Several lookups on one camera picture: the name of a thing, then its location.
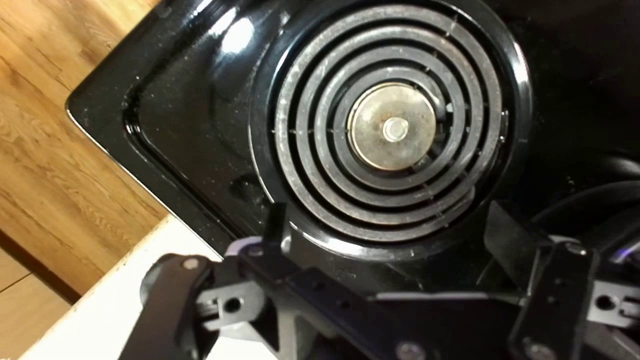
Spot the electric coil stove burner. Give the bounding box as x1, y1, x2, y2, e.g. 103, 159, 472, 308
247, 0, 537, 264

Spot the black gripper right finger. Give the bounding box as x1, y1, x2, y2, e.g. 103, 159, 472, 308
484, 200, 640, 360

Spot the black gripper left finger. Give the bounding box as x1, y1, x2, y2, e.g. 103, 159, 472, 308
118, 200, 323, 360

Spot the black electric stove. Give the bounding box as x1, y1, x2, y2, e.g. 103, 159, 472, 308
65, 0, 640, 308

